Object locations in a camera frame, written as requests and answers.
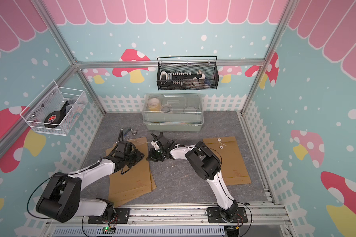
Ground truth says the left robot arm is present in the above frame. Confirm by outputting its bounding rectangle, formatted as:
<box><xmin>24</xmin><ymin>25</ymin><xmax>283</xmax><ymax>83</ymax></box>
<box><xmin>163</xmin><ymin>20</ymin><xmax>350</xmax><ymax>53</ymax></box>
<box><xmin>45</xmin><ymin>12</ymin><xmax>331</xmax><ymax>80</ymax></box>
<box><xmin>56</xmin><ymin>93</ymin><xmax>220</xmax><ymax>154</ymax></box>
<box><xmin>35</xmin><ymin>132</ymin><xmax>144</xmax><ymax>224</ymax></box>

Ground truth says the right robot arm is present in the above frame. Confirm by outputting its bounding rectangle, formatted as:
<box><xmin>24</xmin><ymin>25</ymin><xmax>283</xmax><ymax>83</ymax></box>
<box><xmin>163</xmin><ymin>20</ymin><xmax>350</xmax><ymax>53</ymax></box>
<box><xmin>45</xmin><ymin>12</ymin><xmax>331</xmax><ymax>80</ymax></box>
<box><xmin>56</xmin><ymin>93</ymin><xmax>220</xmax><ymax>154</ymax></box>
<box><xmin>147</xmin><ymin>132</ymin><xmax>248</xmax><ymax>223</ymax></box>

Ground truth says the small metal parts cluster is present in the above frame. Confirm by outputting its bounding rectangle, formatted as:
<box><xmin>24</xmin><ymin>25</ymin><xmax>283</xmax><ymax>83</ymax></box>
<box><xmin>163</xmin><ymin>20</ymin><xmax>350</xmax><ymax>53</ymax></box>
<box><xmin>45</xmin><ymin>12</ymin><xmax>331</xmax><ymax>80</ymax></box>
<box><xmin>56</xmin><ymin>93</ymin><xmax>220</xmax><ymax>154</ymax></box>
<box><xmin>120</xmin><ymin>127</ymin><xmax>137</xmax><ymax>137</ymax></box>

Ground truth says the clear plastic storage box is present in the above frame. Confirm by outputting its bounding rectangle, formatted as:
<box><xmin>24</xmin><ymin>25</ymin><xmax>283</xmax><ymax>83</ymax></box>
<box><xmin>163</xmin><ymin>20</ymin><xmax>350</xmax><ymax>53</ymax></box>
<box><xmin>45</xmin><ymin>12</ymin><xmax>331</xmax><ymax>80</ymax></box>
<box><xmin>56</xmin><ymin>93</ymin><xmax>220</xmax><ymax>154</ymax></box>
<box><xmin>142</xmin><ymin>93</ymin><xmax>204</xmax><ymax>132</ymax></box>

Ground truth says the yellow tape roll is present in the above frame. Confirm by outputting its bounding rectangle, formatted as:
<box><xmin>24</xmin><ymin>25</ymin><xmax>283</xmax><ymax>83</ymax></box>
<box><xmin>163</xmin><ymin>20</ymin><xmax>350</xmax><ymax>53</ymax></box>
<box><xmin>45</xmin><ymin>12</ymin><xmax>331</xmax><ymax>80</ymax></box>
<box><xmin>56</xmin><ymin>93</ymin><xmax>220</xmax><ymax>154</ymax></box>
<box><xmin>147</xmin><ymin>98</ymin><xmax>161</xmax><ymax>112</ymax></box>

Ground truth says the black power strip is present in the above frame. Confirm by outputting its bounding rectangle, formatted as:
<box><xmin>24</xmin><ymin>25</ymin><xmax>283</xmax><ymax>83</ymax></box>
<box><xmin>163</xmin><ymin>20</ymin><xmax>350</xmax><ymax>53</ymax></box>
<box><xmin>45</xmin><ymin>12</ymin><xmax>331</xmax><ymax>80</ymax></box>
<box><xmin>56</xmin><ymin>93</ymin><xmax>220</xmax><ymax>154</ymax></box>
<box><xmin>157</xmin><ymin>70</ymin><xmax>209</xmax><ymax>90</ymax></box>

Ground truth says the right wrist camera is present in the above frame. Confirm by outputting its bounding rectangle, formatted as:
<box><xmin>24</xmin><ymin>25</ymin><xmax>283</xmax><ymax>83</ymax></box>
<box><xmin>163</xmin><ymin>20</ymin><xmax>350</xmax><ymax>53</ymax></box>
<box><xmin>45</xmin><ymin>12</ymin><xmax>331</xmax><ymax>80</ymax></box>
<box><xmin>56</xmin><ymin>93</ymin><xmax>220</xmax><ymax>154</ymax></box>
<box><xmin>151</xmin><ymin>141</ymin><xmax>160</xmax><ymax>151</ymax></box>

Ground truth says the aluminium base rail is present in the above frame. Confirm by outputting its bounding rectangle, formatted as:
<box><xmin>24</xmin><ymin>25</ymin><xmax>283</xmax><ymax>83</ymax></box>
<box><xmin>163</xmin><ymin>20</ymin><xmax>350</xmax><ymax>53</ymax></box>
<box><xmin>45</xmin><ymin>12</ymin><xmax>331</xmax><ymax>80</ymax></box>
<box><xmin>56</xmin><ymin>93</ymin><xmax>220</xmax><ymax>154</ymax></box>
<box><xmin>41</xmin><ymin>202</ymin><xmax>296</xmax><ymax>237</ymax></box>

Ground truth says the black wire mesh basket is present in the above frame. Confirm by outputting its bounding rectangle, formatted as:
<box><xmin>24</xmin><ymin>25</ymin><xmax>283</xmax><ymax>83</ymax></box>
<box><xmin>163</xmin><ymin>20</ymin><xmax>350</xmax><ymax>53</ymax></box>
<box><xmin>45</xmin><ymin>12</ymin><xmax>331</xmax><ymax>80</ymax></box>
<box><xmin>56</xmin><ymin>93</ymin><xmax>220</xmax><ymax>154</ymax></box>
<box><xmin>156</xmin><ymin>56</ymin><xmax>219</xmax><ymax>90</ymax></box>

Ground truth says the white wire mesh basket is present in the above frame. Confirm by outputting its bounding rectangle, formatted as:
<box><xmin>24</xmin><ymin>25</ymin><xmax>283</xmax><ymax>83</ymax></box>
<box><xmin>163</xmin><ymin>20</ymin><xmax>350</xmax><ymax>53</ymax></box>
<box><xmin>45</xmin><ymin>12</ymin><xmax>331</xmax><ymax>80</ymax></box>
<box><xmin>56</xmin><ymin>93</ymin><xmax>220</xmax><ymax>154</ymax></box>
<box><xmin>20</xmin><ymin>81</ymin><xmax>88</xmax><ymax>136</ymax></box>

